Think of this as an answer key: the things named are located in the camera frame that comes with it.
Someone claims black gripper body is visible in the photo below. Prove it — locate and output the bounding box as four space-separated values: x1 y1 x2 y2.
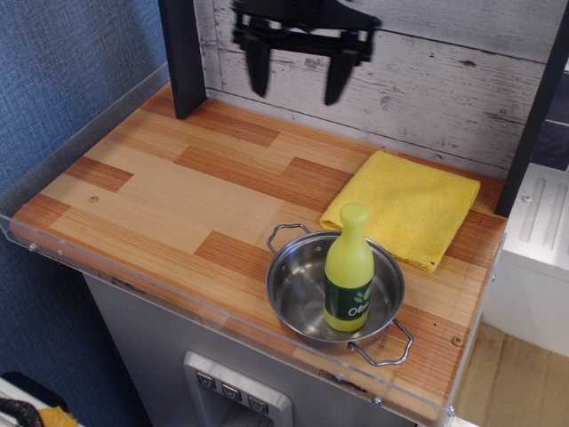
232 1 381 65

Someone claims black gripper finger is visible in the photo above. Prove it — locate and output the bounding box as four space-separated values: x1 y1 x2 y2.
325 51 359 106
244 39 271 96

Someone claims yellow towel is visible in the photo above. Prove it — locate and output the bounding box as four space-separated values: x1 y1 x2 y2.
319 151 481 273

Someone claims green olive oil bottle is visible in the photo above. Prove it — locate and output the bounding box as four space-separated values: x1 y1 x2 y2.
324 202 374 333

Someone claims clear acrylic table guard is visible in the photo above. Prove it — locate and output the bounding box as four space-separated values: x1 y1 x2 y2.
6 69 505 426

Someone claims white toy sink unit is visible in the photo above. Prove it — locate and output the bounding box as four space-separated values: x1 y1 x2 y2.
483 164 568 356

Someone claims grey toy fridge cabinet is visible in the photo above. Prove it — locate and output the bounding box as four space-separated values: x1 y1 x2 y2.
85 276 412 426

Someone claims yellow object bottom left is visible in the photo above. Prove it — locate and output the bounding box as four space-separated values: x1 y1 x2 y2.
38 407 80 427

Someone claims black right frame post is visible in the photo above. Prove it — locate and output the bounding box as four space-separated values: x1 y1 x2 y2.
494 1 568 217

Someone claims steel pot with handles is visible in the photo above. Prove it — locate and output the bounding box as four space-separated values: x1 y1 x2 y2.
266 223 414 367

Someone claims black braided cable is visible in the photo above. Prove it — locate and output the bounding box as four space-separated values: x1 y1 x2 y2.
0 398 44 427

